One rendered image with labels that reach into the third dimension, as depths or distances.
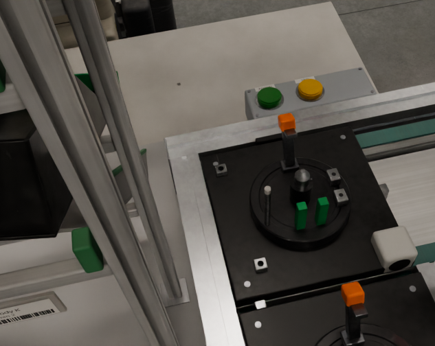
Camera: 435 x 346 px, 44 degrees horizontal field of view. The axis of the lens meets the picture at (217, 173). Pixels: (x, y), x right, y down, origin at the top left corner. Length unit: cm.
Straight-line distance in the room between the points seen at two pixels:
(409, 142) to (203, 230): 36
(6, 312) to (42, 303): 2
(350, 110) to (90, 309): 51
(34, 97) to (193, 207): 58
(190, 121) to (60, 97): 80
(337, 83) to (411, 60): 154
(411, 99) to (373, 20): 171
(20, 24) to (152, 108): 86
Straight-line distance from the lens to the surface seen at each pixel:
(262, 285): 71
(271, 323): 69
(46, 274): 36
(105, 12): 136
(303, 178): 70
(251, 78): 108
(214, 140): 86
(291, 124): 73
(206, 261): 74
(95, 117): 50
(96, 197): 29
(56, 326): 86
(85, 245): 33
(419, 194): 87
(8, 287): 37
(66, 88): 22
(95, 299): 85
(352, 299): 60
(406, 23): 264
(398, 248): 73
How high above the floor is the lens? 162
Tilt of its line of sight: 54 degrees down
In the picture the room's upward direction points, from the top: 7 degrees counter-clockwise
